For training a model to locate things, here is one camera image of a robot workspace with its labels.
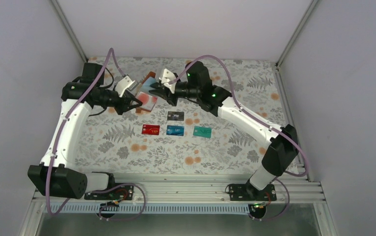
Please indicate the blue credit card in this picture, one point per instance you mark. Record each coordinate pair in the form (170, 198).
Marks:
(175, 130)

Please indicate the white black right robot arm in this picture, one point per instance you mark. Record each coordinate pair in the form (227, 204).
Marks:
(280, 141)

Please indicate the teal credit card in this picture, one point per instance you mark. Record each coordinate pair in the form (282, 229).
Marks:
(204, 132)

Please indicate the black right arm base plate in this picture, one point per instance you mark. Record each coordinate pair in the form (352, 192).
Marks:
(246, 192)

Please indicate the white card with red circle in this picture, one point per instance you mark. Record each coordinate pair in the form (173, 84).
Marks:
(148, 101)

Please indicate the grey slotted cable duct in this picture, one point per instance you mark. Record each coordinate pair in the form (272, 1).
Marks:
(128, 208)

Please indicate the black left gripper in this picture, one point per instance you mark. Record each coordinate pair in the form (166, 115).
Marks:
(125, 103)

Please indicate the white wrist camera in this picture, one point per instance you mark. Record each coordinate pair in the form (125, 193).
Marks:
(168, 79)
(125, 84)

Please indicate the black VIP credit card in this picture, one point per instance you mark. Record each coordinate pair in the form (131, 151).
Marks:
(175, 116)

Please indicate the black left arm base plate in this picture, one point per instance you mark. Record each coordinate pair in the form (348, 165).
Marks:
(117, 192)

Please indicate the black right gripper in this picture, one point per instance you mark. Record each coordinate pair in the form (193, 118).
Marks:
(168, 93)

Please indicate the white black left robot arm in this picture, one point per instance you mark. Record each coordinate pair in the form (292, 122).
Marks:
(56, 175)

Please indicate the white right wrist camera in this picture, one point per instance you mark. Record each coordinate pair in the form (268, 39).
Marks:
(168, 79)

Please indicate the aluminium rail frame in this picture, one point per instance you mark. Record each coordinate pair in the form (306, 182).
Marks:
(211, 189)

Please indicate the red VIP credit card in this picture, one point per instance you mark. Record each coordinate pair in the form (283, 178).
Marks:
(149, 129)

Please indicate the brown leather card holder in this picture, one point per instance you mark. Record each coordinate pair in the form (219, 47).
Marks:
(145, 86)

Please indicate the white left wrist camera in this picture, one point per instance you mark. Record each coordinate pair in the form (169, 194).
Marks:
(125, 84)

